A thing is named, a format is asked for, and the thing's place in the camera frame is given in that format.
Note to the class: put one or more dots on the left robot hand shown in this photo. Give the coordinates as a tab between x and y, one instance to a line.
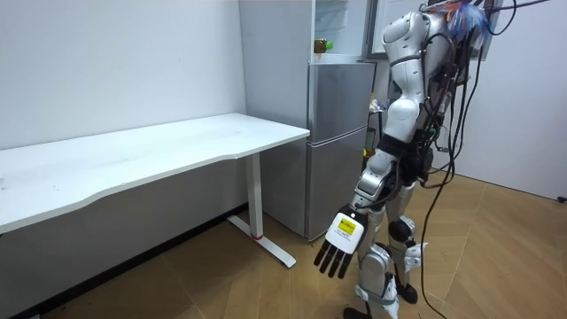
344	230

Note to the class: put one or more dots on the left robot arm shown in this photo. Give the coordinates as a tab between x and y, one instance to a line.
405	80

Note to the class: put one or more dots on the robot legs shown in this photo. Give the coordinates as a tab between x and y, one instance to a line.
376	266

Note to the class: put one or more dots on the grey fridge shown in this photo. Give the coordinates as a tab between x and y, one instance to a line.
336	133

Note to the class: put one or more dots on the robot body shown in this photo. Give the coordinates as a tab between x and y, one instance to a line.
443	88

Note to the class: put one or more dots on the brown bottle with green cap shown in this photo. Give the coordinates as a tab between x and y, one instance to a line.
322	45

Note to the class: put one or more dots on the white desk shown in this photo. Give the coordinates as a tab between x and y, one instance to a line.
133	150

